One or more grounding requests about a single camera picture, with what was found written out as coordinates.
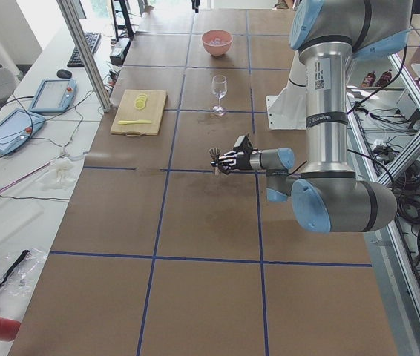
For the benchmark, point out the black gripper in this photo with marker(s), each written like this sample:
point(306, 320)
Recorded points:
point(243, 162)

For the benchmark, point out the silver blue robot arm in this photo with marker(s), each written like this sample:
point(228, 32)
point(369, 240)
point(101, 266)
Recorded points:
point(326, 196)

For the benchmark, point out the clear wine glass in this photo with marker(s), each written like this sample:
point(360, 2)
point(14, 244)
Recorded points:
point(219, 89)

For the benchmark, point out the pink bowl of ice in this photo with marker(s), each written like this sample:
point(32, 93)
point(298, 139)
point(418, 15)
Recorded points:
point(217, 42)

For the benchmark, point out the bamboo cutting board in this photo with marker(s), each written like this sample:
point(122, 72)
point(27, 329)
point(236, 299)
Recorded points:
point(153, 111)

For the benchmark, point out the yellow plastic knife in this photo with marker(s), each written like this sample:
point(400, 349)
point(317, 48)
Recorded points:
point(135, 122)

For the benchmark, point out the black box device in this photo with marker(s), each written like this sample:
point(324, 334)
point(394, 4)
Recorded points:
point(119, 51)

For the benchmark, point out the white crumpled cloth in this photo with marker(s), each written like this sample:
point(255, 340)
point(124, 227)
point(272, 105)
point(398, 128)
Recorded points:
point(59, 176)

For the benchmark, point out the blue teach pendant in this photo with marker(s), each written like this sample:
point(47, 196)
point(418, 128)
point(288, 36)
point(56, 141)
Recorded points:
point(53, 96)
point(17, 128)

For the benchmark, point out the black computer mouse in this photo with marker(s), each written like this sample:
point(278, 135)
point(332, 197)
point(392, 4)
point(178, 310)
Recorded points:
point(64, 74)

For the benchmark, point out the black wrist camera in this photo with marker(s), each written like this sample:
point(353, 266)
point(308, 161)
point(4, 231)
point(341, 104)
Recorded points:
point(243, 144)

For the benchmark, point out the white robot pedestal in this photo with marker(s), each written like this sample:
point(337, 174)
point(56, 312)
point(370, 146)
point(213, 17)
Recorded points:
point(287, 110)

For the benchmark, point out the aluminium frame post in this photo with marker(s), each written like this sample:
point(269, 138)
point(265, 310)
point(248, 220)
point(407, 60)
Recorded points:
point(72, 21)

